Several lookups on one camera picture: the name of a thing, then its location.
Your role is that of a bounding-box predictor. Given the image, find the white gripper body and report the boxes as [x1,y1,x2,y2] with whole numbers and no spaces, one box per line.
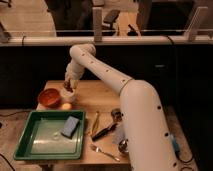
[65,63,81,89]

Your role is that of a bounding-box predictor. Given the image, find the dark grape bunch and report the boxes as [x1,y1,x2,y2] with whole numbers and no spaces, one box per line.
[64,81,73,93]

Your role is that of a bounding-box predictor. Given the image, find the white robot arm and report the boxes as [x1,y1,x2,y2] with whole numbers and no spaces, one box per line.
[67,44,178,171]

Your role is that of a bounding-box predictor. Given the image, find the white paper cup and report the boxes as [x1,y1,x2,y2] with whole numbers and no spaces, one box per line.
[60,88,76,103]

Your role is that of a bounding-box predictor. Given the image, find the metal measuring cup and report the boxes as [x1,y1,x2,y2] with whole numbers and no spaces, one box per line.
[111,108,122,122]

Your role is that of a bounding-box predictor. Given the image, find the small yellow round fruit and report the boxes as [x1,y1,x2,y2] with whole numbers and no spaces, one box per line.
[61,103,72,110]

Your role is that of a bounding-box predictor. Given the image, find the orange bowl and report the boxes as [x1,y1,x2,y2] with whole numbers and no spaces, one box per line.
[37,88,61,107]

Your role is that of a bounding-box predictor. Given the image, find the yellow green peeler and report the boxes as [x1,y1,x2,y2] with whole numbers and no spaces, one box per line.
[90,111,100,136]

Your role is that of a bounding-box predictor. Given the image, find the blue sponge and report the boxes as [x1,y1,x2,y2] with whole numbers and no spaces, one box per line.
[61,116,79,137]

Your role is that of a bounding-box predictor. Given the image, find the green plastic tray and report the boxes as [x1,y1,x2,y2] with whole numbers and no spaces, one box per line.
[14,110,85,161]

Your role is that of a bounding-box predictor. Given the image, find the silver fork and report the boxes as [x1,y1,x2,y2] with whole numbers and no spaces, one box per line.
[90,144,120,162]

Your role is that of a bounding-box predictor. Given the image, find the silver round scoop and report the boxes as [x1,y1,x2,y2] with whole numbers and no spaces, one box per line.
[118,140,129,155]

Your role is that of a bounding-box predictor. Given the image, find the white horizontal rail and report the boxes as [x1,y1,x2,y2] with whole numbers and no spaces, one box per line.
[0,35,213,46]

